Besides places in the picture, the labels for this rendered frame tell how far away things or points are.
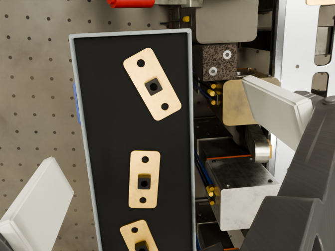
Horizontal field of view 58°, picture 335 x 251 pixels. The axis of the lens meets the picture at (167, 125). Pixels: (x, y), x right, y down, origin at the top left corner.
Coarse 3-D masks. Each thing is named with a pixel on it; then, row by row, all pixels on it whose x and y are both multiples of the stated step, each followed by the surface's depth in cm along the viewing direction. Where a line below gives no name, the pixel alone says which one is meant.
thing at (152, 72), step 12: (132, 60) 35; (144, 60) 35; (156, 60) 35; (132, 72) 36; (144, 72) 36; (156, 72) 36; (144, 84) 35; (168, 84) 36; (144, 96) 37; (156, 96) 37; (168, 96) 37; (156, 108) 37; (168, 108) 37
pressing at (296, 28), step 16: (288, 0) 51; (304, 0) 51; (272, 16) 52; (288, 16) 51; (304, 16) 52; (272, 32) 53; (288, 32) 52; (304, 32) 52; (272, 48) 53; (288, 48) 53; (304, 48) 53; (272, 64) 54; (288, 64) 54; (304, 64) 54; (288, 80) 55; (304, 80) 55; (272, 144) 58; (272, 160) 59; (288, 160) 60
